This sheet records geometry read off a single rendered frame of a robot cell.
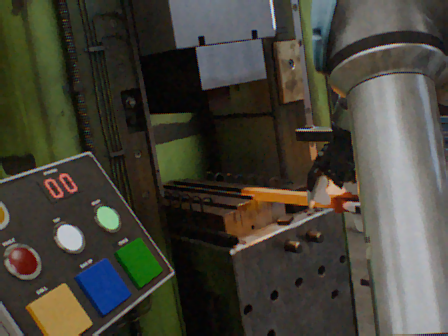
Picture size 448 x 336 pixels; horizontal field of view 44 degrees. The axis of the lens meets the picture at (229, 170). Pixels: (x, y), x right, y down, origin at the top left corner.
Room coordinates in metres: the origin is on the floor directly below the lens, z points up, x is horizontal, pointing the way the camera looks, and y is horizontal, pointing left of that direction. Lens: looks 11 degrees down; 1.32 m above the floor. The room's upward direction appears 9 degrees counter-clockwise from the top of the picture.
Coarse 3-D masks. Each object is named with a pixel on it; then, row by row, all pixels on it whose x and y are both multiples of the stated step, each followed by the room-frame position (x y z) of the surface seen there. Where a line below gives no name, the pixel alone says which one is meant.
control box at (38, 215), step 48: (0, 192) 0.83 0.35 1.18; (48, 192) 0.89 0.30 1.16; (96, 192) 0.97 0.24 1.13; (0, 240) 0.77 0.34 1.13; (48, 240) 0.83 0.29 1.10; (96, 240) 0.90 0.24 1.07; (144, 240) 0.98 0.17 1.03; (0, 288) 0.72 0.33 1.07; (48, 288) 0.77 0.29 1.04; (144, 288) 0.90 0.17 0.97
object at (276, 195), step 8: (248, 192) 1.34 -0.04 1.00; (256, 192) 1.31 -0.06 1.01; (264, 192) 1.29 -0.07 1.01; (272, 192) 1.27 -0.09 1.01; (280, 192) 1.26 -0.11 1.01; (288, 192) 1.25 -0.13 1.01; (296, 192) 1.23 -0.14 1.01; (304, 192) 1.22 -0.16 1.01; (344, 192) 1.14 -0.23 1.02; (264, 200) 1.29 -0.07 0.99; (272, 200) 1.27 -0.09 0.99; (280, 200) 1.25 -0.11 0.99; (288, 200) 1.23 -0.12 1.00; (296, 200) 1.21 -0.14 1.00; (304, 200) 1.19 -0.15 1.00; (336, 200) 1.11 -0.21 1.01; (344, 200) 1.11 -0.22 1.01; (352, 200) 1.09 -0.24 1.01; (336, 208) 1.11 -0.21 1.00; (344, 208) 1.11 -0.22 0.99
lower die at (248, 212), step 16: (192, 192) 1.49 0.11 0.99; (208, 192) 1.44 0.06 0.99; (224, 192) 1.39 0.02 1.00; (176, 208) 1.40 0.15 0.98; (192, 208) 1.35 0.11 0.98; (208, 208) 1.33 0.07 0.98; (224, 208) 1.31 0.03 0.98; (240, 208) 1.28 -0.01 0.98; (256, 208) 1.31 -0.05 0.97; (272, 208) 1.34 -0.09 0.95; (208, 224) 1.30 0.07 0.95; (224, 224) 1.25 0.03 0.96; (240, 224) 1.28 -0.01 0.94; (256, 224) 1.31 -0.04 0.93
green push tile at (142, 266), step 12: (120, 252) 0.91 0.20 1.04; (132, 252) 0.92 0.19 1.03; (144, 252) 0.95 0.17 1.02; (120, 264) 0.90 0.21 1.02; (132, 264) 0.91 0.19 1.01; (144, 264) 0.92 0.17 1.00; (156, 264) 0.95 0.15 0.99; (132, 276) 0.89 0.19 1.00; (144, 276) 0.91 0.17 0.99; (156, 276) 0.93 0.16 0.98
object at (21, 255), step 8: (16, 248) 0.78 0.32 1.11; (24, 248) 0.78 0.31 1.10; (16, 256) 0.76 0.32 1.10; (24, 256) 0.77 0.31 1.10; (32, 256) 0.78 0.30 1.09; (16, 264) 0.76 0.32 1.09; (24, 264) 0.76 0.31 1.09; (32, 264) 0.77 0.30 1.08; (24, 272) 0.76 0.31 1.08; (32, 272) 0.77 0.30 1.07
